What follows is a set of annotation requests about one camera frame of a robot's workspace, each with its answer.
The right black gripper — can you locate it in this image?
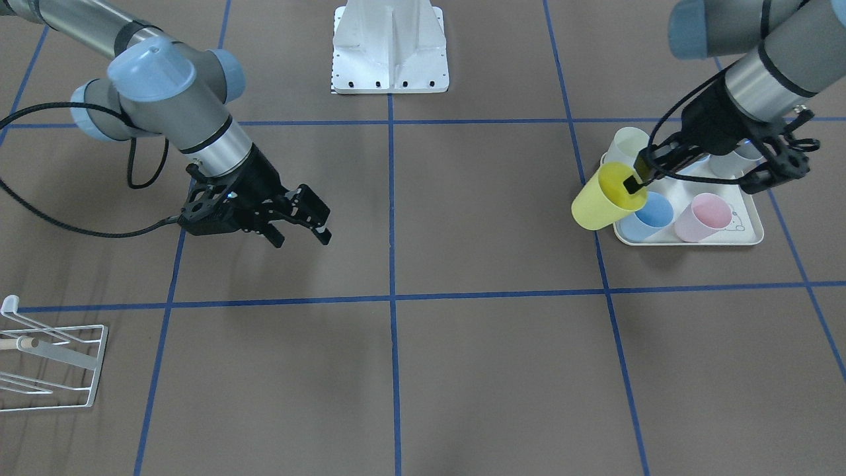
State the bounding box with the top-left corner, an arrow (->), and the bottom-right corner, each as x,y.
177,145 -> 332,248

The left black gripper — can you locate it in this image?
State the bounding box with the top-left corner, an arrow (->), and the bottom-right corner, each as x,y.
623,83 -> 821,196

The blue cup front row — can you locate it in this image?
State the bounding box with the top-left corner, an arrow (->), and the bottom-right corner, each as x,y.
616,192 -> 674,242

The yellow plastic cup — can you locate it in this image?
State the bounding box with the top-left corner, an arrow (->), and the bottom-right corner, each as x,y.
571,163 -> 648,230

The pink plastic cup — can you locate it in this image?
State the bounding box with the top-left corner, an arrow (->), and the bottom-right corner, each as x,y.
673,193 -> 732,242

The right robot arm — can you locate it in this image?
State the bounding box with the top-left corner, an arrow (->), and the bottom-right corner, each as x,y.
2,1 -> 330,248

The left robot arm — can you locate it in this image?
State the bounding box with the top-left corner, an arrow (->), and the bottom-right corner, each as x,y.
622,1 -> 845,194

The cream plastic cup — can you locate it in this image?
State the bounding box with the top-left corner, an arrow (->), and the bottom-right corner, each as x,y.
601,126 -> 650,166

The grey plastic cup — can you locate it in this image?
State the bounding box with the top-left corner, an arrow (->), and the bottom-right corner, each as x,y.
707,141 -> 763,180

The cream plastic tray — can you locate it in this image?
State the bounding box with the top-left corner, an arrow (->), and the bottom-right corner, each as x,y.
612,178 -> 764,247

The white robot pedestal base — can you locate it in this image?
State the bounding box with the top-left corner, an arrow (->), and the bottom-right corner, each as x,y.
330,1 -> 450,95

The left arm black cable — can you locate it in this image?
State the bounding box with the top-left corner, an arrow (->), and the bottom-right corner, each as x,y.
648,0 -> 810,182

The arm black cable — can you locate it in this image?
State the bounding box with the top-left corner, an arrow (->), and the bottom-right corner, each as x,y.
648,0 -> 810,182
0,100 -> 192,239

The white wire cup rack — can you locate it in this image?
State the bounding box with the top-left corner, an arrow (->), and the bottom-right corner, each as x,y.
2,295 -> 109,413

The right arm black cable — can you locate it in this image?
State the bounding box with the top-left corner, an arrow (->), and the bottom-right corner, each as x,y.
0,100 -> 192,239

